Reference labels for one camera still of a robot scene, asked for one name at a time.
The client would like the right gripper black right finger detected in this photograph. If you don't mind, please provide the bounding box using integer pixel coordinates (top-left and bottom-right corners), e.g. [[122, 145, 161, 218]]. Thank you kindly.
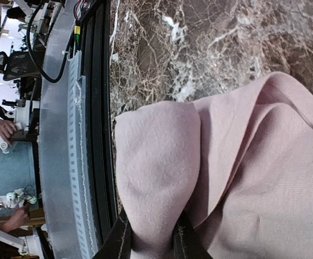
[[173, 212, 212, 259]]

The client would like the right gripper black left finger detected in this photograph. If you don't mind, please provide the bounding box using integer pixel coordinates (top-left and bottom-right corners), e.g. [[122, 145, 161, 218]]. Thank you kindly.
[[92, 209, 132, 259]]

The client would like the pink cloth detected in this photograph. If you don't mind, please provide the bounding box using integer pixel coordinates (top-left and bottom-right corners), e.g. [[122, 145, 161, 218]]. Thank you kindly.
[[115, 72, 313, 258]]

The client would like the operator hand lower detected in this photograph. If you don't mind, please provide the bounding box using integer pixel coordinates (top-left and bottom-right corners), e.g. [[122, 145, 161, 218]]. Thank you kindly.
[[0, 203, 30, 233]]

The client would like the operator hand upper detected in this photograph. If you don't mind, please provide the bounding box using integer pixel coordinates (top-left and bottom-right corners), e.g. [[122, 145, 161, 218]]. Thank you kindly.
[[0, 120, 17, 142]]

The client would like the black mesh office chair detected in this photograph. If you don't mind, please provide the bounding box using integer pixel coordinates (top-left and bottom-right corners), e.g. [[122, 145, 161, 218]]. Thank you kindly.
[[0, 51, 41, 81]]

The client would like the grey slotted cable duct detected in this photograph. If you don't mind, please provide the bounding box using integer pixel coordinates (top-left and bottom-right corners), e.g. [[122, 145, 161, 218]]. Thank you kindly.
[[67, 51, 98, 258]]

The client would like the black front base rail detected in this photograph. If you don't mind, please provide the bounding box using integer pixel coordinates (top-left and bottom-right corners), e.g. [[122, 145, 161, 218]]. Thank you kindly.
[[80, 1, 118, 246]]

